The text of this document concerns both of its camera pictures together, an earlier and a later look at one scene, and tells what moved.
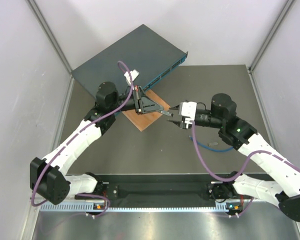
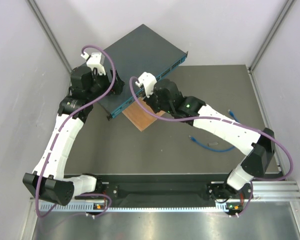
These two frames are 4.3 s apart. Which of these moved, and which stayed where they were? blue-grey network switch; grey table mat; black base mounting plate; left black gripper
Moved: left black gripper
Stayed: blue-grey network switch; black base mounting plate; grey table mat
